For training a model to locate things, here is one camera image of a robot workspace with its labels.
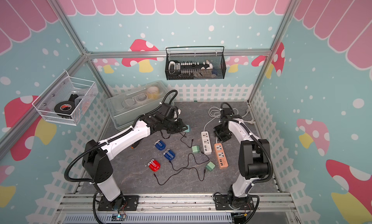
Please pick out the white power strip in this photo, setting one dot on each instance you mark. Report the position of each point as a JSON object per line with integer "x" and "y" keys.
{"x": 207, "y": 149}

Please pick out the black tape roll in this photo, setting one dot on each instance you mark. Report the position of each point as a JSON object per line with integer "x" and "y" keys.
{"x": 64, "y": 109}

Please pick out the white wire wall basket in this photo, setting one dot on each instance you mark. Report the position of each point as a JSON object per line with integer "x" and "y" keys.
{"x": 66, "y": 100}

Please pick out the orange power strip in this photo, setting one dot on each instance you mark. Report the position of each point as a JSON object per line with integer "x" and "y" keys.
{"x": 221, "y": 157}

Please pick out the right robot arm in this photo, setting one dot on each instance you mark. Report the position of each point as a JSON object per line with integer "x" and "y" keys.
{"x": 254, "y": 162}

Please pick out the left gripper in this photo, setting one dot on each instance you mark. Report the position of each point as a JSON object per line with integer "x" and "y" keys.
{"x": 179, "y": 127}

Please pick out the black wire mesh basket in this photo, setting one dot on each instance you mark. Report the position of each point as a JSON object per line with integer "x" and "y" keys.
{"x": 213, "y": 54}

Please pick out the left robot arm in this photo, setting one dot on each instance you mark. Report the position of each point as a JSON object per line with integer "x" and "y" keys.
{"x": 97, "y": 156}

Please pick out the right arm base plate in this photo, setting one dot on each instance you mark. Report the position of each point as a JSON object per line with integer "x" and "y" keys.
{"x": 229, "y": 202}

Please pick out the orange black screwdriver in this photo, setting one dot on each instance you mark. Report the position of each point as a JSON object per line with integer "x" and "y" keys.
{"x": 133, "y": 146}

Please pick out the clear plastic storage box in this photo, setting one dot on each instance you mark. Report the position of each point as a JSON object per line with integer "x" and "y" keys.
{"x": 127, "y": 106}

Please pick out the green charger adapter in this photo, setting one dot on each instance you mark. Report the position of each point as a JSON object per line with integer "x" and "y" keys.
{"x": 195, "y": 149}
{"x": 188, "y": 129}
{"x": 210, "y": 166}

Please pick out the black socket bit holder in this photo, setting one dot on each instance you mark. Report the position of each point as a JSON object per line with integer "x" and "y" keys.
{"x": 179, "y": 69}

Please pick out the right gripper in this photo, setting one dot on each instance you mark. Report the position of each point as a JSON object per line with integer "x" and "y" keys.
{"x": 222, "y": 139}

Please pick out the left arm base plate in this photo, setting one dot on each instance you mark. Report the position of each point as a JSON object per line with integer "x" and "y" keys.
{"x": 121, "y": 203}

